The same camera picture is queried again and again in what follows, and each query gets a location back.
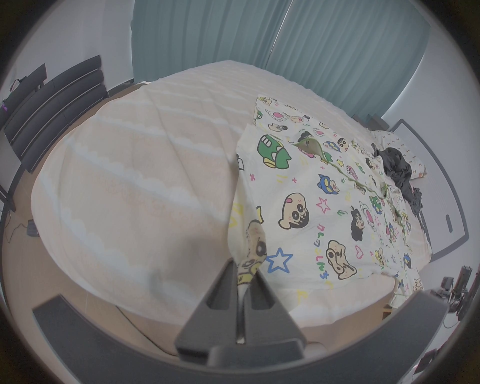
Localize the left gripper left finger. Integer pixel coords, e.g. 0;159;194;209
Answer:
175;258;241;364

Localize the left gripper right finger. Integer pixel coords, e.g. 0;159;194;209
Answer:
244;269;307;351

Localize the white printed pyjama top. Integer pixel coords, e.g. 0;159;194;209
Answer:
227;95;425;344

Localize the bed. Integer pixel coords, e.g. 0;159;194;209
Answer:
31;60;469;349

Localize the dark grey garment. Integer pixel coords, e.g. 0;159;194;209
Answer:
407;187;423;216

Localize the black garment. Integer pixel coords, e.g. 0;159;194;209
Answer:
371;147;413;190

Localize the white printed pillow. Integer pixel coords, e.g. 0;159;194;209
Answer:
371;129;427;181

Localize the grey bedside table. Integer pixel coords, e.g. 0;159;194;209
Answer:
352;113;391;131

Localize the black chest of drawers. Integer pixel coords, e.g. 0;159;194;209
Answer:
3;55;107;173

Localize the blue-green curtain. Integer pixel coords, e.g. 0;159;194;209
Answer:
130;0;430;121

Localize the black dressing table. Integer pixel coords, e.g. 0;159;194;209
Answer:
0;63;47;212

